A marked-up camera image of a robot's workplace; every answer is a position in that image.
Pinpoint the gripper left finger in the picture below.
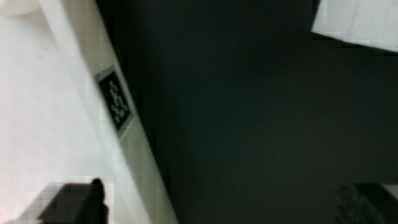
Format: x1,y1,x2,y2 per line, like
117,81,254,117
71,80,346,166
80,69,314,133
37,179,108,224

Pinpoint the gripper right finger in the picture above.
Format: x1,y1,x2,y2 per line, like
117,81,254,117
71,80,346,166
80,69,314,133
334,183,398,224

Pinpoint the white square tabletop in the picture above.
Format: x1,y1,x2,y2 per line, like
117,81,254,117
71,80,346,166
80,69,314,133
0,0,178,224

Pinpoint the white U-shaped obstacle fence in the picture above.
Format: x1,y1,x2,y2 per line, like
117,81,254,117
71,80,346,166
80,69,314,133
311,0,398,53

